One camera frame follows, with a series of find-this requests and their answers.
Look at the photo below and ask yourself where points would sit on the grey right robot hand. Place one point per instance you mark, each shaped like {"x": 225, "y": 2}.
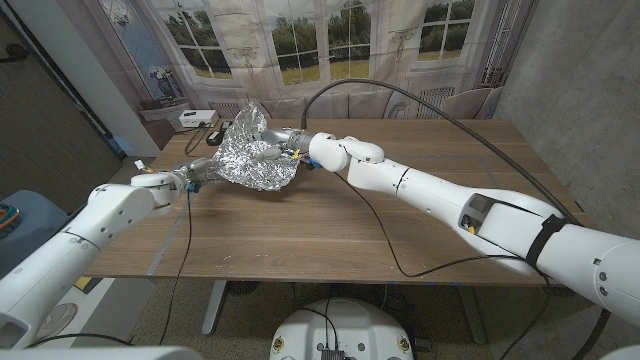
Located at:
{"x": 287, "y": 139}

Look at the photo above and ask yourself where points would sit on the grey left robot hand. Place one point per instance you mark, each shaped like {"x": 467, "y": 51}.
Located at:
{"x": 200, "y": 169}

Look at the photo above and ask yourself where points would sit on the aluminum foil sheet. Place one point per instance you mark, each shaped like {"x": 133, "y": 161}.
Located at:
{"x": 245, "y": 160}

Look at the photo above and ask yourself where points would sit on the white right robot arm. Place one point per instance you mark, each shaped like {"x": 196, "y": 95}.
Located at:
{"x": 450, "y": 200}

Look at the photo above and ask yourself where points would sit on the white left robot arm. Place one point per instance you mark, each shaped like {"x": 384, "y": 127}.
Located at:
{"x": 75, "y": 240}

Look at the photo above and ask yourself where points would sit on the white power box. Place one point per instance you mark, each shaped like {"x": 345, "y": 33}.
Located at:
{"x": 198, "y": 118}

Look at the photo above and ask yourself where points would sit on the printed window backdrop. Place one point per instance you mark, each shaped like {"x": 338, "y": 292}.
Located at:
{"x": 325, "y": 50}

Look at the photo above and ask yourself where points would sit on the grey table leg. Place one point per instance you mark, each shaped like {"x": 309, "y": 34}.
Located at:
{"x": 472, "y": 315}
{"x": 215, "y": 307}

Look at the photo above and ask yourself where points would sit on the yellow black foot pedal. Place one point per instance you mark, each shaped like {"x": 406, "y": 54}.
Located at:
{"x": 87, "y": 284}

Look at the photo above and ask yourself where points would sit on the blue padded seat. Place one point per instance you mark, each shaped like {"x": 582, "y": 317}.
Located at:
{"x": 30, "y": 225}

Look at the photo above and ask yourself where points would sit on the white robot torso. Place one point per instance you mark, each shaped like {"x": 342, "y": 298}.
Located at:
{"x": 341, "y": 330}

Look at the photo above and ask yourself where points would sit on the orange teal gadget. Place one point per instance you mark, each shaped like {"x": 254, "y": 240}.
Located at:
{"x": 7, "y": 220}

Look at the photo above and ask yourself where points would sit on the grey sneaker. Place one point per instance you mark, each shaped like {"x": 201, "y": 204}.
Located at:
{"x": 60, "y": 317}

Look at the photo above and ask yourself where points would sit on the dark mesh wall panel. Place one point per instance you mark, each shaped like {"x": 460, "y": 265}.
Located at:
{"x": 45, "y": 130}

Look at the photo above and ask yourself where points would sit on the black wall hook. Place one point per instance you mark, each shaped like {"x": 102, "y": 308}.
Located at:
{"x": 16, "y": 51}

